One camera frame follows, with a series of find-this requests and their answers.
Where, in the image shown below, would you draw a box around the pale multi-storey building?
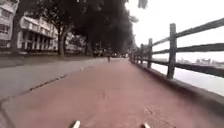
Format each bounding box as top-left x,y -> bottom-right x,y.
0,0 -> 84,54

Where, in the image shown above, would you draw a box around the grey concrete kerb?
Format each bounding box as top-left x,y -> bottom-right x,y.
130,61 -> 224,116

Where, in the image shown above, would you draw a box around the robot's own part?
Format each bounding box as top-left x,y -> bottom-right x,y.
71,120 -> 82,128
141,122 -> 151,128

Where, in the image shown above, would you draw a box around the grey paved strip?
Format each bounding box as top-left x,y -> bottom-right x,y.
0,57 -> 108,101

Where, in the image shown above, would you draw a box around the pale water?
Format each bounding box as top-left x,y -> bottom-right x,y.
142,60 -> 224,97

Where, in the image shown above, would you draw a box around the dark wooden railing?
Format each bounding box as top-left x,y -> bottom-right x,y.
129,17 -> 224,80

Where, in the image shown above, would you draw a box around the red paved path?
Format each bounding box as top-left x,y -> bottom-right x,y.
0,58 -> 224,128

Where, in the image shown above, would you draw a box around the person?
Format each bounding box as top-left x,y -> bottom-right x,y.
106,53 -> 112,63

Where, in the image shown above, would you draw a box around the row of trees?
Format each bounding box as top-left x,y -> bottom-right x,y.
9,0 -> 149,58

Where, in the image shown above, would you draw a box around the distant buildings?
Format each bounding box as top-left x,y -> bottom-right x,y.
176,57 -> 224,66

